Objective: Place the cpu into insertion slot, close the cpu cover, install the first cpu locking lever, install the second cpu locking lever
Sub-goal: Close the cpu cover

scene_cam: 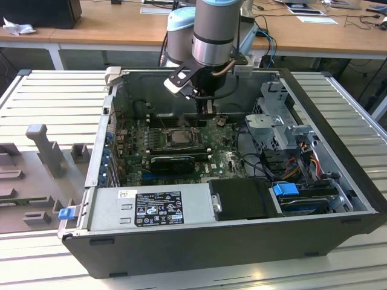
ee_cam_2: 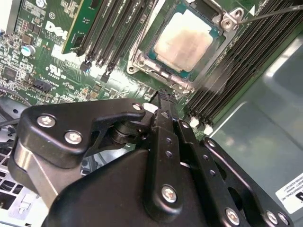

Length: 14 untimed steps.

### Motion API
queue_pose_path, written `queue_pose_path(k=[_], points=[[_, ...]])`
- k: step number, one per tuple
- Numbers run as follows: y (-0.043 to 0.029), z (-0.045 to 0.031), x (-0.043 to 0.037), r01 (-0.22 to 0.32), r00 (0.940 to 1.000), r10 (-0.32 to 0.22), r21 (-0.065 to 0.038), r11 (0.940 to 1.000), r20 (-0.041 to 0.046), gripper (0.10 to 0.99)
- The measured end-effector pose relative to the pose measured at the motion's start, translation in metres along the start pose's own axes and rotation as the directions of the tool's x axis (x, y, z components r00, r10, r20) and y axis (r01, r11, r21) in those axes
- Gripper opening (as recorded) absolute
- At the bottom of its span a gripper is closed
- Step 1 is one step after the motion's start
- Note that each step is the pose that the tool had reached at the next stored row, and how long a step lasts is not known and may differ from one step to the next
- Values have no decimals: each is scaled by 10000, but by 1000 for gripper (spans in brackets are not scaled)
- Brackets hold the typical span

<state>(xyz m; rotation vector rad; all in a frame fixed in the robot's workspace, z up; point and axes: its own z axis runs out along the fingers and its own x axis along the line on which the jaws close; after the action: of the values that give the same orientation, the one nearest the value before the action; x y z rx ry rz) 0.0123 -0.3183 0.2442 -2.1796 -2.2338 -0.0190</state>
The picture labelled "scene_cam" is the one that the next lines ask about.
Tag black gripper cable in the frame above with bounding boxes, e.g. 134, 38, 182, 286
190, 74, 241, 100

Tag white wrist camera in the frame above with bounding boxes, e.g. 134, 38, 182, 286
164, 77, 194, 98

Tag black plastic shroud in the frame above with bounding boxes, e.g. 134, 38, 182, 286
208, 178, 285, 222

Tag black camera bracket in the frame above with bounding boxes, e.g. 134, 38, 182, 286
168, 59, 201, 89

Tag metal socket cover frame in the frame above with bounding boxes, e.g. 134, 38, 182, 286
166, 128, 202, 146

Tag black graphics card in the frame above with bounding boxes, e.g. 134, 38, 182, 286
150, 155, 196, 176

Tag small white camera box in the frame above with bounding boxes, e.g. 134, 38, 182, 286
233, 64, 254, 75

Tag silver topped CPU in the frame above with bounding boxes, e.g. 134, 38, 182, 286
173, 130, 197, 143

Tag blue plastic latch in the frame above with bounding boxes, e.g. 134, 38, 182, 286
59, 208, 77, 221

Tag blue cable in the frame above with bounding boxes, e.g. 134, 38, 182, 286
262, 28, 278, 69

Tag green RAM stick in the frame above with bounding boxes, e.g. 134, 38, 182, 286
0, 196, 34, 204

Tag black RAM slot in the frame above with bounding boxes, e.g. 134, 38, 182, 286
150, 113, 197, 119
150, 150, 210, 156
151, 144, 209, 150
150, 120, 197, 127

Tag green motherboard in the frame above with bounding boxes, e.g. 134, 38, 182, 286
116, 116, 264, 185

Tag black open PC case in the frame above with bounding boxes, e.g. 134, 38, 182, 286
57, 66, 387, 280

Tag black computer box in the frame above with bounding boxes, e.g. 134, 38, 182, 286
0, 0, 83, 30

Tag yellow orange power wires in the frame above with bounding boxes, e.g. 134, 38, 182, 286
285, 153, 322, 179

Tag grey parts rack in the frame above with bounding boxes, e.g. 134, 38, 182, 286
0, 123, 95, 234

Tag grey metal drive cage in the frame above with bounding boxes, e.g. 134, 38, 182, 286
244, 80, 322, 158

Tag silver labelled power supply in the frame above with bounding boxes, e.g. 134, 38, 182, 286
77, 184, 218, 234

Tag white paper sheet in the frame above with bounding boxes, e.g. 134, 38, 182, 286
287, 7, 323, 16
296, 14, 339, 25

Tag crumpled white paper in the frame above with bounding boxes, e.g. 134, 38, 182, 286
2, 16, 37, 36

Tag hard disk in blue carrier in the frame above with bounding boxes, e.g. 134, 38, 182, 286
272, 182, 336, 217

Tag wooden desk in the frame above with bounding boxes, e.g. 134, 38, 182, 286
0, 11, 64, 71
50, 0, 387, 61

